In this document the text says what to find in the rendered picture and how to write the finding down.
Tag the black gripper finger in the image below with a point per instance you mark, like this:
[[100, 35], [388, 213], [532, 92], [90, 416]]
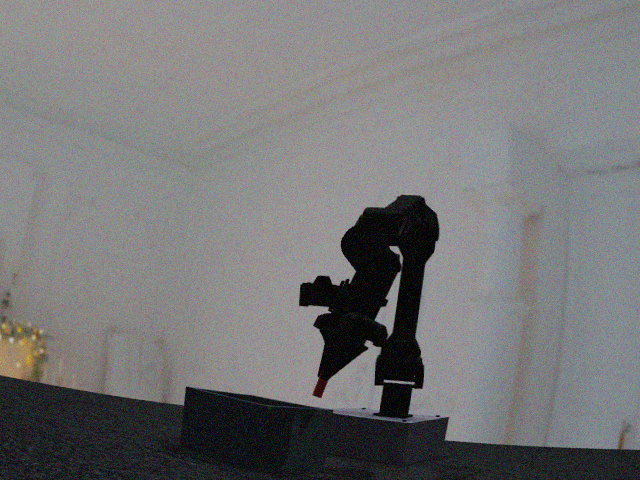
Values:
[[343, 351], [327, 346]]

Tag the red peg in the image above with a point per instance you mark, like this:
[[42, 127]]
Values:
[[319, 388]]

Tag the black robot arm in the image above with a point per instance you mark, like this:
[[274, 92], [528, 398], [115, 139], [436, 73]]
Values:
[[414, 227]]

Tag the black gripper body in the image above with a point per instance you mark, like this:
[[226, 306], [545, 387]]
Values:
[[358, 320]]

